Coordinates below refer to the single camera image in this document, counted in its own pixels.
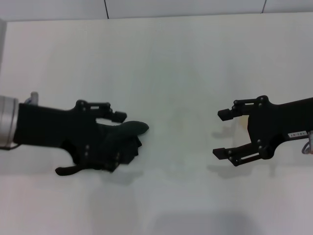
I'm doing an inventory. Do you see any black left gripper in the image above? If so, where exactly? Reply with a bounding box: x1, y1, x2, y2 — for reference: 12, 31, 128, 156
13, 99, 128, 173

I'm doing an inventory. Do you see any dark blue rag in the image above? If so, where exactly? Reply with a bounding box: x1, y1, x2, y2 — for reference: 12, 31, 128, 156
55, 120, 150, 176

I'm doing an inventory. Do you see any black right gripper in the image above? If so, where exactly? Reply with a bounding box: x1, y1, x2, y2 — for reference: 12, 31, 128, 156
212, 95, 313, 167

